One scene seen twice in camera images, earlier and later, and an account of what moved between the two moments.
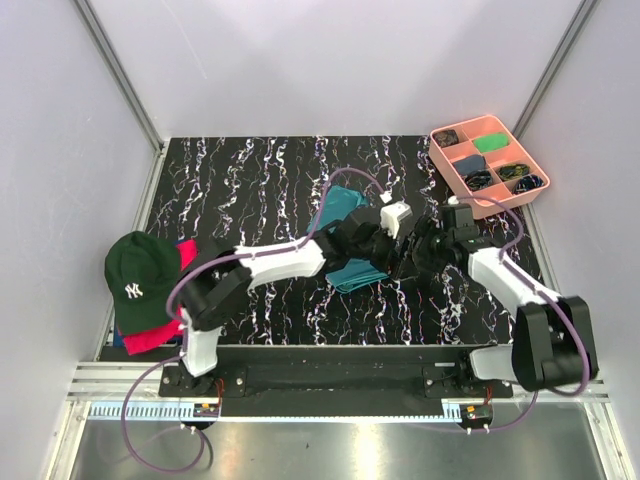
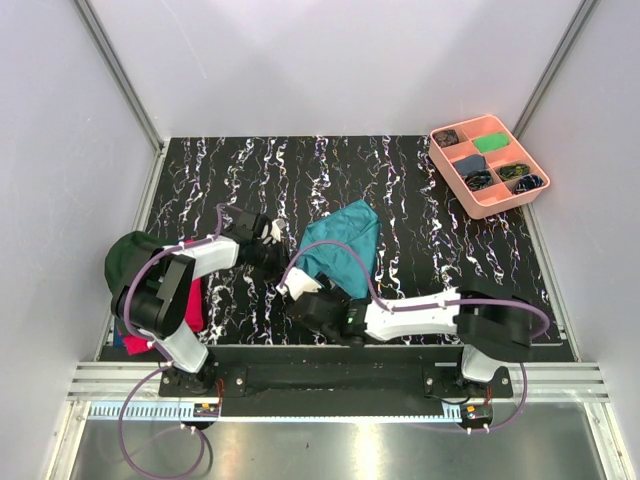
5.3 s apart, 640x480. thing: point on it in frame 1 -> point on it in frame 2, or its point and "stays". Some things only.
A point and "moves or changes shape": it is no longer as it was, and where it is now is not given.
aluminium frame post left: (120, 75) stays
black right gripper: (427, 262) -> (331, 290)
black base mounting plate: (334, 380) stays
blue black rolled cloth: (527, 182) stays
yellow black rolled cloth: (512, 171) stays
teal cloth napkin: (352, 273) moves or changes shape
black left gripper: (390, 256) -> (271, 275)
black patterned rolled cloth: (478, 180) stays
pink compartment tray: (483, 155) stays
